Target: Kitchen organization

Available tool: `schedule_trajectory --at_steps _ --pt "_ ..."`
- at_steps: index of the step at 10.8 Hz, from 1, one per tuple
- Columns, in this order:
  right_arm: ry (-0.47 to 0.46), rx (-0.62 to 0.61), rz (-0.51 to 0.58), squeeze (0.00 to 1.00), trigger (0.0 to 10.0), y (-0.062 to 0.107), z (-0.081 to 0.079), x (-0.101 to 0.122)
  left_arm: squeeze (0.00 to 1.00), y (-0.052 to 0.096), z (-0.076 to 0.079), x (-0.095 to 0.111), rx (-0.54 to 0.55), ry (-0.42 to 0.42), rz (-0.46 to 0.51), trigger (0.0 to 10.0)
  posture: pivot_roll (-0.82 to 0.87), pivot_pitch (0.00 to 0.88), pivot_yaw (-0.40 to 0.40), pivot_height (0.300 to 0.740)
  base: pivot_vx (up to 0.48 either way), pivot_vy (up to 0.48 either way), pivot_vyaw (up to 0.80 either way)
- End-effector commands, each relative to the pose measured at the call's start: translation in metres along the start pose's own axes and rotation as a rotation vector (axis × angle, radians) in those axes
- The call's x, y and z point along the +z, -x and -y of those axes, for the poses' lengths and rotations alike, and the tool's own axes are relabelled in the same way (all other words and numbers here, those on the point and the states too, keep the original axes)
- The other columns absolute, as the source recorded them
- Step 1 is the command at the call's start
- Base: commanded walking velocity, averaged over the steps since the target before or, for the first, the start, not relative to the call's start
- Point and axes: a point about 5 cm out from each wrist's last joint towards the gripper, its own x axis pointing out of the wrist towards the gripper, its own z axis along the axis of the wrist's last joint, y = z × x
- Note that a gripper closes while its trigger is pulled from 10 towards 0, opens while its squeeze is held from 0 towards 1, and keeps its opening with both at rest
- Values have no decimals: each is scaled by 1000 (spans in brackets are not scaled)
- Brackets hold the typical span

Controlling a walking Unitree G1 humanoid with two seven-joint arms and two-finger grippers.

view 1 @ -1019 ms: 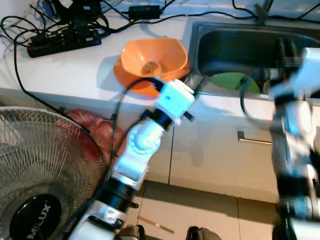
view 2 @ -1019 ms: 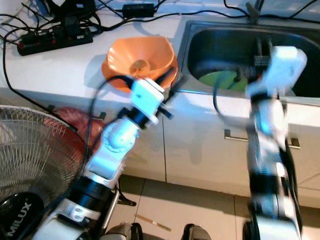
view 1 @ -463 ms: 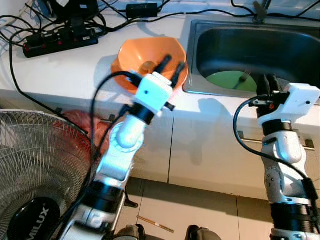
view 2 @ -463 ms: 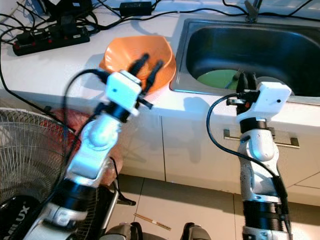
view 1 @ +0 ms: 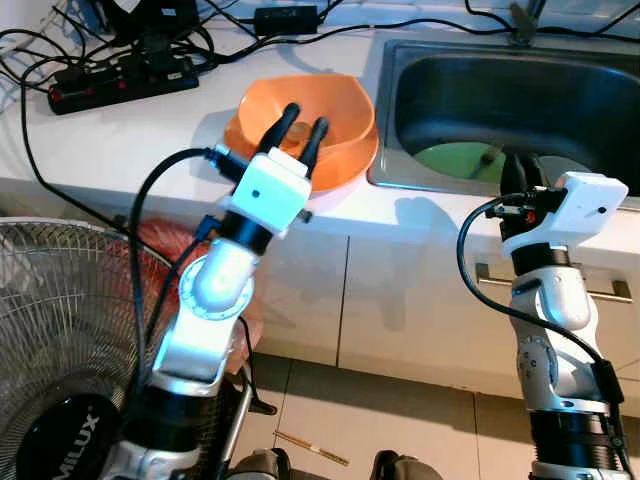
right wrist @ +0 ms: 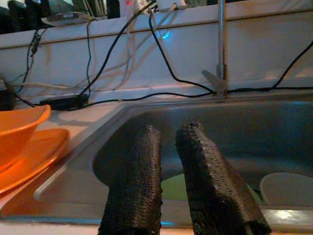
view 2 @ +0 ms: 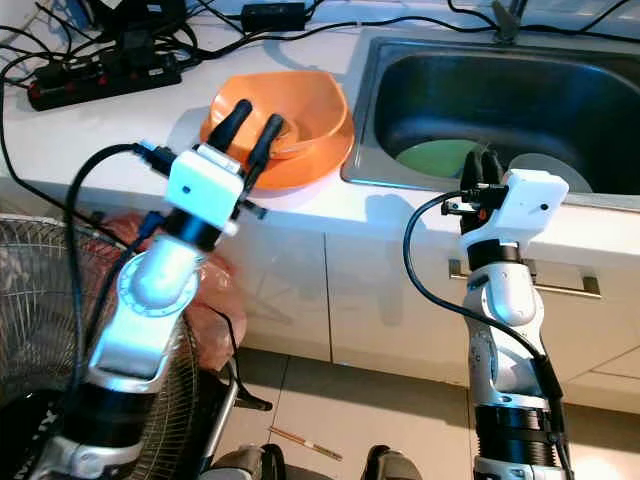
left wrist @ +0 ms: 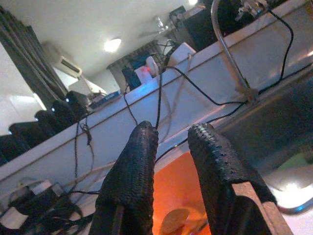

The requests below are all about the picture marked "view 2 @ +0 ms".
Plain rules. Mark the green plate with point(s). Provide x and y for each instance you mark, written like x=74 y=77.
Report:
x=430 y=160

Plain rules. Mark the black power strip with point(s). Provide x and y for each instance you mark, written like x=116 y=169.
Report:
x=105 y=80

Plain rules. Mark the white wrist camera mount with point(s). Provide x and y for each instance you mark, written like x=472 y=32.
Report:
x=530 y=200
x=205 y=185

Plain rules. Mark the black robot right foot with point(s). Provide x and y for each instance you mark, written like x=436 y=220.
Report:
x=395 y=465

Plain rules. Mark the red plastic bag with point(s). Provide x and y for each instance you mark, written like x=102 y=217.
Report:
x=220 y=300

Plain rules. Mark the orange plastic bowl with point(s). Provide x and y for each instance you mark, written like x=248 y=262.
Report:
x=315 y=100

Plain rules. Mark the white drawer front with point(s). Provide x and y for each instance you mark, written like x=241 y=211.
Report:
x=390 y=310

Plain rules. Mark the stainless steel sink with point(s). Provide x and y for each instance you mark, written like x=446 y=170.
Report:
x=490 y=90

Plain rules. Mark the silver kitchen faucet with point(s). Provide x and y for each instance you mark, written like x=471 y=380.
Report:
x=508 y=20

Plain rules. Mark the white cabinet door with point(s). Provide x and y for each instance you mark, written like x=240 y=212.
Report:
x=290 y=300

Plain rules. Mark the black electronic device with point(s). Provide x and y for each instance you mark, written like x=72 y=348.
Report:
x=140 y=10

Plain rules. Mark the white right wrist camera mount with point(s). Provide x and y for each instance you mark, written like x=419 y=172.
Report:
x=530 y=200

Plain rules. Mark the black robot foot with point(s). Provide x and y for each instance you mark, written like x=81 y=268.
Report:
x=245 y=465
x=395 y=465

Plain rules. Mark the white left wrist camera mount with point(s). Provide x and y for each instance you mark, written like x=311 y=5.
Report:
x=205 y=185

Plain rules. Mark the black power adapter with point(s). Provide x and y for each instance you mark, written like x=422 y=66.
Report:
x=274 y=15

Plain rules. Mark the black robot left foot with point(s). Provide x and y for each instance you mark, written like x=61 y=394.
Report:
x=245 y=465

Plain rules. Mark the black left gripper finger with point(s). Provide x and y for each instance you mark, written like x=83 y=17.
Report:
x=234 y=124
x=268 y=142

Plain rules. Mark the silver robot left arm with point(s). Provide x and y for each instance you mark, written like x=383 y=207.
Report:
x=160 y=285

